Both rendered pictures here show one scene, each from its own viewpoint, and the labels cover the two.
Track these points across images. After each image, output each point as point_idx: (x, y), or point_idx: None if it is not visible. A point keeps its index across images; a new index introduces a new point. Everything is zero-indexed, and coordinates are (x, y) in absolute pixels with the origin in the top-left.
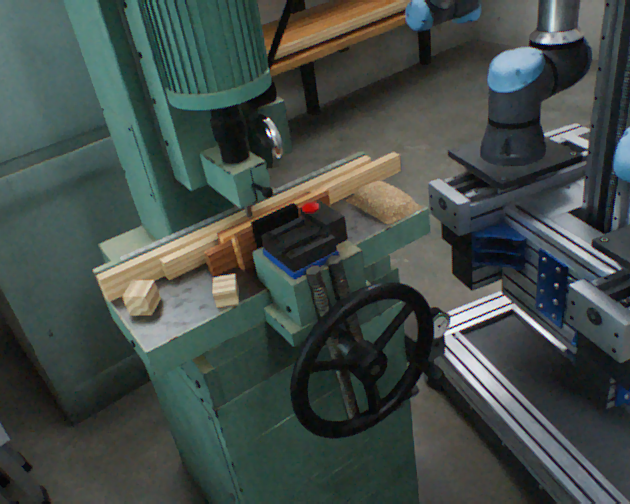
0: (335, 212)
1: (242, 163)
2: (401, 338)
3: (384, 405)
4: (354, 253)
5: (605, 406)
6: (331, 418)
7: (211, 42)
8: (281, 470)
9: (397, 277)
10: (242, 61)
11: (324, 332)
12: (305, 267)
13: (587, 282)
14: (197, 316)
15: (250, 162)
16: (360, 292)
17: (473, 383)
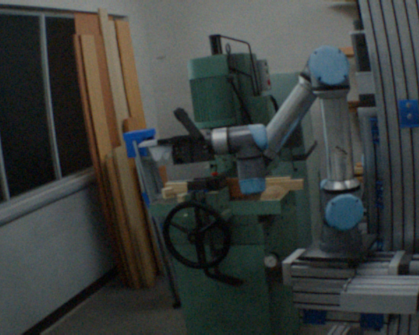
0: (218, 177)
1: (216, 155)
2: (264, 264)
3: (204, 263)
4: (212, 193)
5: (299, 320)
6: (222, 284)
7: (199, 105)
8: (196, 293)
9: (261, 229)
10: (209, 113)
11: (172, 208)
12: (192, 190)
13: (304, 250)
14: (171, 202)
15: (218, 155)
16: (190, 200)
17: (331, 330)
